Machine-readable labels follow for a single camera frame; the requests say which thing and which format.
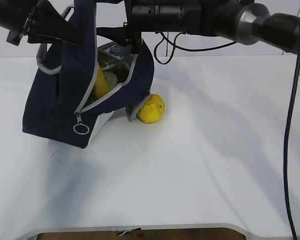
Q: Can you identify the yellow banana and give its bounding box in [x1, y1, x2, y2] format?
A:
[93, 65, 111, 100]

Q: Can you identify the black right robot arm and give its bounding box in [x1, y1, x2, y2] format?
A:
[97, 0, 300, 54]

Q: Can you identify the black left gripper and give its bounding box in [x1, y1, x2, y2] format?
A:
[6, 0, 83, 46]

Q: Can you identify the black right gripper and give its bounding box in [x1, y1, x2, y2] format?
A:
[96, 24, 143, 54]

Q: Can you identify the green lid glass food container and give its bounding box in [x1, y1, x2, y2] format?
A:
[103, 71, 119, 90]

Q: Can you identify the navy blue insulated lunch bag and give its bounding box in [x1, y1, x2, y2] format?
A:
[22, 0, 154, 149]

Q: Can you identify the black cable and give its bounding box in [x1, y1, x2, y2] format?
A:
[153, 17, 300, 240]

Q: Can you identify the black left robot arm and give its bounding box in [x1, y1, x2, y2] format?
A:
[0, 0, 83, 46]

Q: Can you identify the yellow pear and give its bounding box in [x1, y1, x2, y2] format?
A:
[137, 94, 166, 124]

